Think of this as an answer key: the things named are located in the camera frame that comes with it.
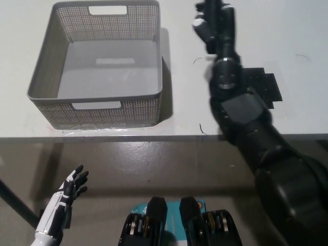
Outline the grey perforated plastic basket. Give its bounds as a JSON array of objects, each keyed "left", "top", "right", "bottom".
[{"left": 26, "top": 0, "right": 164, "bottom": 130}]

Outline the black teal robot torso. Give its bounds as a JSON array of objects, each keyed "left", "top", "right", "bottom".
[{"left": 117, "top": 196, "right": 243, "bottom": 246}]

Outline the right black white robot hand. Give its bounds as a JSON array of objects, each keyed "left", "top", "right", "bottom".
[{"left": 191, "top": 0, "right": 236, "bottom": 55}]

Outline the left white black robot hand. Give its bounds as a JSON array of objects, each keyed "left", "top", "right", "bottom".
[{"left": 35, "top": 165, "right": 90, "bottom": 238}]

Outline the clear plastic tape sheet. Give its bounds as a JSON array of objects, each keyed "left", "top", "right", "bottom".
[{"left": 48, "top": 124, "right": 156, "bottom": 136}]

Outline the black table leg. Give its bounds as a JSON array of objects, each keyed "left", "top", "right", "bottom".
[{"left": 0, "top": 177, "right": 37, "bottom": 229}]

